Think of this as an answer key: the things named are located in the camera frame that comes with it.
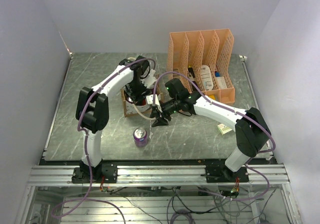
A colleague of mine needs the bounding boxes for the yellow item in organizer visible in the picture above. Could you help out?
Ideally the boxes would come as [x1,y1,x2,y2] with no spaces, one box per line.
[208,95,217,101]

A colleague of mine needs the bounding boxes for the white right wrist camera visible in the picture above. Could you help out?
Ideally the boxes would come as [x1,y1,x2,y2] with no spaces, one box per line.
[146,94,162,111]

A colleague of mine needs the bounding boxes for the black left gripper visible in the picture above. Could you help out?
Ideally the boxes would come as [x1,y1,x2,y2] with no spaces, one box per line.
[123,80,153,108]

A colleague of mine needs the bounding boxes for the white labelled packet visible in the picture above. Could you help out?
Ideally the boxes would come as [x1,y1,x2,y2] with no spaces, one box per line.
[200,65,214,91]

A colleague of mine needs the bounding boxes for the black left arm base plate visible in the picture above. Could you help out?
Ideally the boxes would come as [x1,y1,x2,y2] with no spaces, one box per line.
[71,164,118,184]

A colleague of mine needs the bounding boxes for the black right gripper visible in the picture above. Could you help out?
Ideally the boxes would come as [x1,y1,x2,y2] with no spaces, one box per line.
[149,97,181,127]

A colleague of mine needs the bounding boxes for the purple soda can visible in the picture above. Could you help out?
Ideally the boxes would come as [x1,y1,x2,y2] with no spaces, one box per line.
[133,127,148,147]

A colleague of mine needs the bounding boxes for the small green white box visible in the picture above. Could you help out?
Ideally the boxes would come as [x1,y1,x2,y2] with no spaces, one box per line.
[217,123,232,135]

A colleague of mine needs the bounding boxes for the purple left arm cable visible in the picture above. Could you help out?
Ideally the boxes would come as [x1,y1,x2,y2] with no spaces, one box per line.
[50,57,157,224]

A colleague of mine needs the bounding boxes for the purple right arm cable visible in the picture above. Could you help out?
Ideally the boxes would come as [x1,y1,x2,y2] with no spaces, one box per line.
[152,71,276,224]

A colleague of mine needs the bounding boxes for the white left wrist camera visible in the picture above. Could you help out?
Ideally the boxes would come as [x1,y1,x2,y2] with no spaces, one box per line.
[141,69,157,89]

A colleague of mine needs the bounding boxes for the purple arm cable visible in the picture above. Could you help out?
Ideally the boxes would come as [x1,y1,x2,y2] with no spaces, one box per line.
[50,57,157,224]
[152,71,276,224]

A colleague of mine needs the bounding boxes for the orange plastic file organizer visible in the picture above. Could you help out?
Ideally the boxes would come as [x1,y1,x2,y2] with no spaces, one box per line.
[167,29,235,105]

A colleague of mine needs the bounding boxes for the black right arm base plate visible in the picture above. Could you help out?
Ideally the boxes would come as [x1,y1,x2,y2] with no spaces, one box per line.
[201,164,249,183]

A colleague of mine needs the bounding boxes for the aluminium rail frame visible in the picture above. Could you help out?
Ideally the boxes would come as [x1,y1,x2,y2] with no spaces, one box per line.
[27,164,290,187]

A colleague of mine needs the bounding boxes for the canvas jute cat-print bag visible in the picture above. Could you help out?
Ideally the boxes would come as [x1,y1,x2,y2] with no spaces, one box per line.
[120,56,165,121]

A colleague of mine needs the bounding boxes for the white blue box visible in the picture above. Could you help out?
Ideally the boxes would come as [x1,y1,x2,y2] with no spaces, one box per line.
[214,72,228,89]

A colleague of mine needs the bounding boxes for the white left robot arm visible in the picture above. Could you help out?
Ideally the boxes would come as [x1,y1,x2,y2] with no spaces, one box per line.
[75,56,157,182]

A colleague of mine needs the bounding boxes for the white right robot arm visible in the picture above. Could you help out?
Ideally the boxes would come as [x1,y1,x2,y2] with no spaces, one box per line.
[146,79,271,182]

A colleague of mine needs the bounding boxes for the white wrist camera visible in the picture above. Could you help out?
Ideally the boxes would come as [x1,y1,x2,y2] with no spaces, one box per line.
[141,69,157,89]
[146,94,162,111]

